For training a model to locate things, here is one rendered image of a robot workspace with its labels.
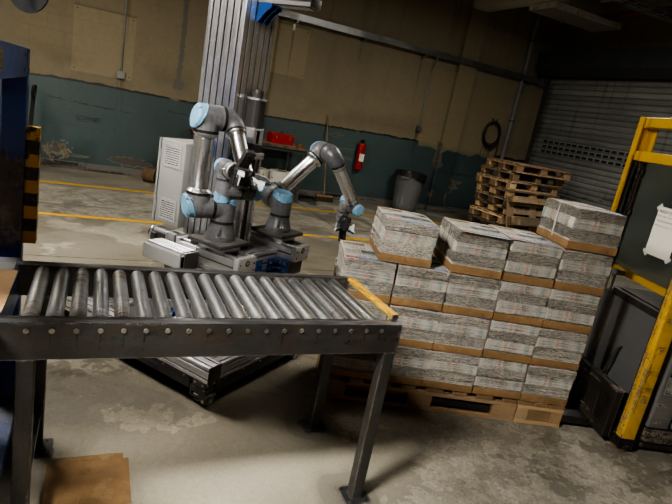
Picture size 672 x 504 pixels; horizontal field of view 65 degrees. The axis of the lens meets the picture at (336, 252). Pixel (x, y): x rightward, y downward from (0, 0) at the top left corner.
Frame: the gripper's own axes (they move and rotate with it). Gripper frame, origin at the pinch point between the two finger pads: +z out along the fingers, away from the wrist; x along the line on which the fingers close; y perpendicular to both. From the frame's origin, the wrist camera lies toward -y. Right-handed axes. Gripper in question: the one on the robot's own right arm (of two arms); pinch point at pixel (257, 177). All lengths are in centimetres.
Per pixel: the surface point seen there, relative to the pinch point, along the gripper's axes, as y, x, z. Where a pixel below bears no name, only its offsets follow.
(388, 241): 19, -91, -15
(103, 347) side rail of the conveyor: 57, 52, 31
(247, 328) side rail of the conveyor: 46, 10, 39
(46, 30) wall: -59, 2, -707
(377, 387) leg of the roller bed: 65, -48, 50
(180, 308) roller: 47, 28, 22
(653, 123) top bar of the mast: -85, -231, 23
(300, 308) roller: 42, -17, 28
